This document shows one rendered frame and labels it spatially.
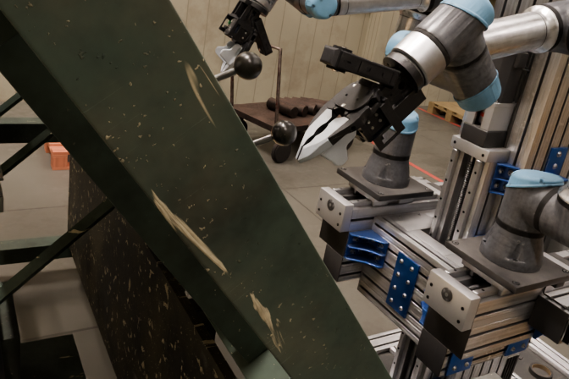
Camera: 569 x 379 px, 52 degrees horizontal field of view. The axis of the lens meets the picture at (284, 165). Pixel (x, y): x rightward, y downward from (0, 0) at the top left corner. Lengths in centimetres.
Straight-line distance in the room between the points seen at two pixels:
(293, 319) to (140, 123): 31
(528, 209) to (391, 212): 53
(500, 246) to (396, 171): 45
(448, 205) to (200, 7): 457
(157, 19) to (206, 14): 556
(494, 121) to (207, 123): 121
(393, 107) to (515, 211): 67
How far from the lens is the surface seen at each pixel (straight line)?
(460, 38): 89
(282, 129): 82
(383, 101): 84
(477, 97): 97
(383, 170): 179
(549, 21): 127
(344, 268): 184
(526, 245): 150
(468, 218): 172
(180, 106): 51
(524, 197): 146
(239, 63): 77
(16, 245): 300
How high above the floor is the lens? 166
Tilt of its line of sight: 20 degrees down
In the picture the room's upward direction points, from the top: 10 degrees clockwise
